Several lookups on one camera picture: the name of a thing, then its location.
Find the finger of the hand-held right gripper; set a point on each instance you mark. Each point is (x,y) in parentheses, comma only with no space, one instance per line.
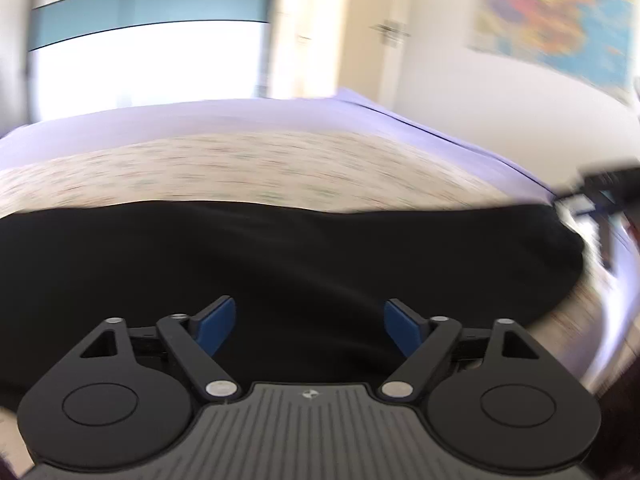
(595,187)

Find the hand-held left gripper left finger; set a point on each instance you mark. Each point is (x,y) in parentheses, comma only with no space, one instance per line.
(217,326)

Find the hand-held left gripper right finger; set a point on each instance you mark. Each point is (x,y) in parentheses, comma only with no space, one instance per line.
(402,329)

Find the black pants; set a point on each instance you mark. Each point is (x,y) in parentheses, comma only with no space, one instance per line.
(300,270)

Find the floral bed cover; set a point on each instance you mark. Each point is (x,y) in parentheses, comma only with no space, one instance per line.
(280,170)

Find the lilac bed sheet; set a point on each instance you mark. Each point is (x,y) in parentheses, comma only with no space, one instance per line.
(225,115)

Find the cream room door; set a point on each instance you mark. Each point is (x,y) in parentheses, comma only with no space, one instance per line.
(380,25)

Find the large glass window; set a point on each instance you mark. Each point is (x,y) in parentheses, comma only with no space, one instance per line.
(150,50)

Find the colourful wall map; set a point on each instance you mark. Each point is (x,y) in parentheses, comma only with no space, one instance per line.
(555,20)

